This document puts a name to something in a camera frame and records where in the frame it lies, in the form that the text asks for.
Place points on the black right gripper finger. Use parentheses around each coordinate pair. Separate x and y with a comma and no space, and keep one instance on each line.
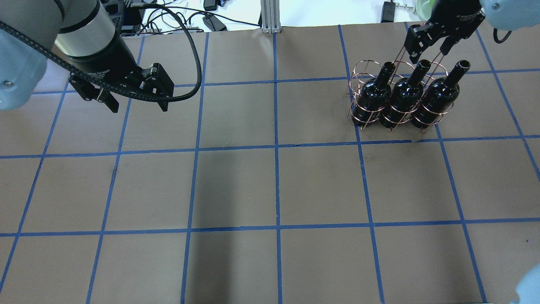
(447,45)
(415,51)

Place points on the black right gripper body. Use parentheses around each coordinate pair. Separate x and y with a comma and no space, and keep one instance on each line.
(455,12)

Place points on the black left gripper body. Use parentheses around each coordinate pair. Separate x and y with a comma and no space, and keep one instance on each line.
(106,60)

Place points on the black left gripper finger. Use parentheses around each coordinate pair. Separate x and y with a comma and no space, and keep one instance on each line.
(163,103)
(105,97)

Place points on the dark glass wine bottle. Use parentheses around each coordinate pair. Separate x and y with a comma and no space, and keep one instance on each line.
(373,97)

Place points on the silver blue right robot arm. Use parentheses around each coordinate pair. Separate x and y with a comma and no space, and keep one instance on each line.
(509,15)

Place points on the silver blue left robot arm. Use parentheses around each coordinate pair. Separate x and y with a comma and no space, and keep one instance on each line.
(81,37)

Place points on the dark wine bottle in basket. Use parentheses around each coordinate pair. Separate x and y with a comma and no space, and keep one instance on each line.
(404,97)

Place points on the green bowl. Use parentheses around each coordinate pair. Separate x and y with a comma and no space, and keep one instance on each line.
(423,8)

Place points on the copper wire wine basket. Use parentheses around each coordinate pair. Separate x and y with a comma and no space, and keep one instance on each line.
(365,70)

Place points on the aluminium frame post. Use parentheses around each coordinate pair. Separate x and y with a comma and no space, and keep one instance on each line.
(270,14)

